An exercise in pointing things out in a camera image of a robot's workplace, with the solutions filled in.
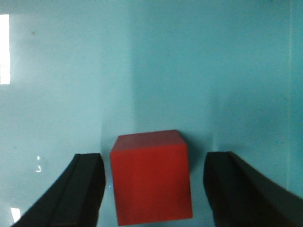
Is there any light blue plastic tub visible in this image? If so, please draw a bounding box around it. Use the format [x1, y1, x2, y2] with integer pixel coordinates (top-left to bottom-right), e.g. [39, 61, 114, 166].
[0, 0, 303, 227]

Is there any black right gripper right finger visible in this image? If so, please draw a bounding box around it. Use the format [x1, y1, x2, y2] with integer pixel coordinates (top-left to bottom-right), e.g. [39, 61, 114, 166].
[203, 151, 303, 227]

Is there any red cube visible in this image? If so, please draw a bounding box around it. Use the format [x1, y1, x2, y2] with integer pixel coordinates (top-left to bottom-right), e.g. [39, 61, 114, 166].
[110, 130, 193, 226]

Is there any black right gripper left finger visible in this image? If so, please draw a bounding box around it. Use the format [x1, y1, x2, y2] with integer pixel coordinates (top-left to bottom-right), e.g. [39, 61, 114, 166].
[14, 153, 106, 227]

